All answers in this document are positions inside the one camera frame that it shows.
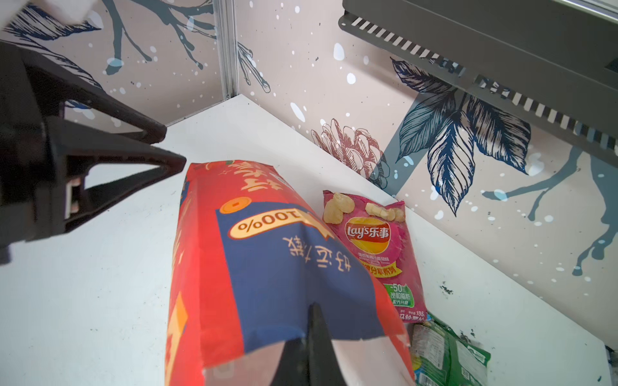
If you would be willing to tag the red paper gift bag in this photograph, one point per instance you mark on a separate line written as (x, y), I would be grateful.
(250, 257)

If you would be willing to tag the black wall basket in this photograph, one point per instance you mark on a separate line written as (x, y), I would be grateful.
(550, 63)

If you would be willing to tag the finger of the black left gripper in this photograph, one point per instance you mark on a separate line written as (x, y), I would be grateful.
(95, 170)
(54, 86)

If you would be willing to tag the pink Lay's chips bag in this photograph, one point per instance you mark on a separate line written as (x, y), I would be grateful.
(379, 238)

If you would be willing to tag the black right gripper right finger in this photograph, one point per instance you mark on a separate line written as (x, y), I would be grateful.
(323, 367)

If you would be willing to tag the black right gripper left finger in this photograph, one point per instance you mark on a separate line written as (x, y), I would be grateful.
(293, 367)

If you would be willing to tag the green snack packet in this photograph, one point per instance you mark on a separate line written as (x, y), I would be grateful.
(440, 357)

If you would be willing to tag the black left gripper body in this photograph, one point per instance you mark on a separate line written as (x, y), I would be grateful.
(32, 191)

